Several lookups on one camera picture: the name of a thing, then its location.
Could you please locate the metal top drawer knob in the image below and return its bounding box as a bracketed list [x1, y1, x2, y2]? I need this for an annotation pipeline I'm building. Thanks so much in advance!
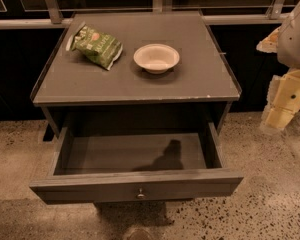
[136, 188, 146, 199]

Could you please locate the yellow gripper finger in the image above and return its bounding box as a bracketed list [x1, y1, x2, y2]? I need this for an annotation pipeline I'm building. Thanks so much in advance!
[256, 28, 279, 53]
[261, 69, 300, 131]

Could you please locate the white paper bowl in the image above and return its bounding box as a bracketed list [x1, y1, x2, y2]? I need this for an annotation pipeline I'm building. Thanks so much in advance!
[133, 44, 180, 74]

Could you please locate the grey top drawer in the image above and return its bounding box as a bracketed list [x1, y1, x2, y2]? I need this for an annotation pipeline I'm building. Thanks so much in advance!
[30, 124, 243, 204]

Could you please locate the metal railing frame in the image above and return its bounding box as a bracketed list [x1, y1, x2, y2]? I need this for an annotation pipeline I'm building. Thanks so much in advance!
[0, 0, 300, 29]

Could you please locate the grey wooden drawer cabinet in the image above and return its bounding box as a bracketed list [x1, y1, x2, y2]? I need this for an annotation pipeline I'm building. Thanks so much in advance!
[31, 12, 241, 132]

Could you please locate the green chip bag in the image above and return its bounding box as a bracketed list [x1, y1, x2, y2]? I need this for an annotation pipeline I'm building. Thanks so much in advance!
[66, 22, 123, 70]

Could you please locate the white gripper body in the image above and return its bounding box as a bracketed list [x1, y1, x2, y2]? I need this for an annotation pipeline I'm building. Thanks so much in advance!
[277, 1, 300, 68]

